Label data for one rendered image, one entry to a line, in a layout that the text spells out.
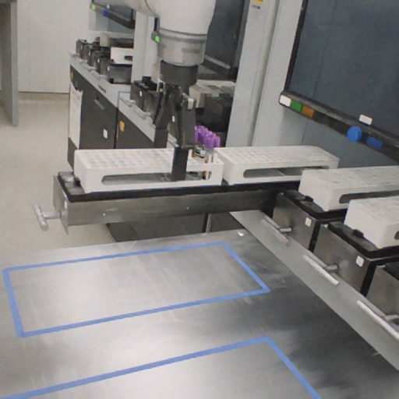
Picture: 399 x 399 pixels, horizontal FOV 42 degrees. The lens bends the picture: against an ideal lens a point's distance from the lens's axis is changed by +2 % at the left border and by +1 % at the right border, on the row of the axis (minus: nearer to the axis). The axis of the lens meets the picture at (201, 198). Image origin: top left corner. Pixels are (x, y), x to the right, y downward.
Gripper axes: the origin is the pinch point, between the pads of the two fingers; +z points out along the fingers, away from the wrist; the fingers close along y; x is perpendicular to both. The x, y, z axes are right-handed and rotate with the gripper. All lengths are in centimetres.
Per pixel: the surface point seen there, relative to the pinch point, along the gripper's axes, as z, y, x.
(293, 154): -0.4, 0.6, 31.9
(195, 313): 3.8, 44.5, -14.3
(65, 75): 60, -350, 59
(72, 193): 3.9, 5.1, -21.2
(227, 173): 2.2, 3.5, 12.9
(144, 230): 54, -64, 23
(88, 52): 6, -154, 24
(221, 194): 5.6, 6.8, 10.1
